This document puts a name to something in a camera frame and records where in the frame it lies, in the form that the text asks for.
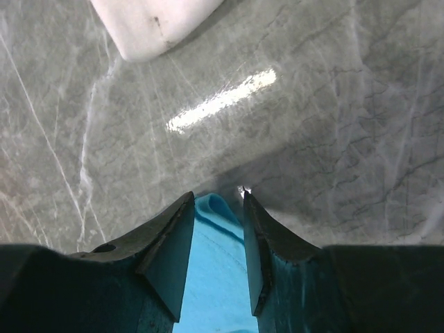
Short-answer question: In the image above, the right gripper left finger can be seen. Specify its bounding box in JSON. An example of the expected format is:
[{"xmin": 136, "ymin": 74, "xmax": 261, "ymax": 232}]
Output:
[{"xmin": 1, "ymin": 192, "xmax": 194, "ymax": 332}]

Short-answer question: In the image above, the teal t-shirt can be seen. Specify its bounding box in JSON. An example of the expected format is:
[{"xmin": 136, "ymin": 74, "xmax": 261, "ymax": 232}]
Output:
[{"xmin": 173, "ymin": 194, "xmax": 258, "ymax": 332}]

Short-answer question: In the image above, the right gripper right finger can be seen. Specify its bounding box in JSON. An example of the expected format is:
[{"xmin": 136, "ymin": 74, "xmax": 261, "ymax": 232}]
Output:
[{"xmin": 243, "ymin": 193, "xmax": 443, "ymax": 332}]

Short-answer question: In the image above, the folded white t-shirt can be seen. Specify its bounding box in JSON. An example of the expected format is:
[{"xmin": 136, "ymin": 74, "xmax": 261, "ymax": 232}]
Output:
[{"xmin": 91, "ymin": 0, "xmax": 223, "ymax": 62}]

